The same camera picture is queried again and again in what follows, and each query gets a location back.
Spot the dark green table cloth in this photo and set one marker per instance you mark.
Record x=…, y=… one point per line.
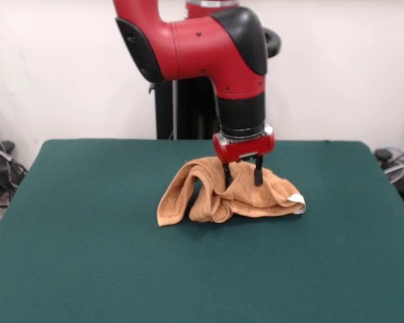
x=87, y=269

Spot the silver round disc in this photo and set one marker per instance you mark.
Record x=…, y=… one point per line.
x=395, y=173

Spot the tan terry towel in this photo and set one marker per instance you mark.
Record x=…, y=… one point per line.
x=249, y=198

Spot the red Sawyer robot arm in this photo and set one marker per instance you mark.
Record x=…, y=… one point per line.
x=202, y=43

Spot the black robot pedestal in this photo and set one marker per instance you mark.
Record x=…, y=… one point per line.
x=163, y=111

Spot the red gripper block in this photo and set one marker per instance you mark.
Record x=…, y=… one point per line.
x=245, y=149

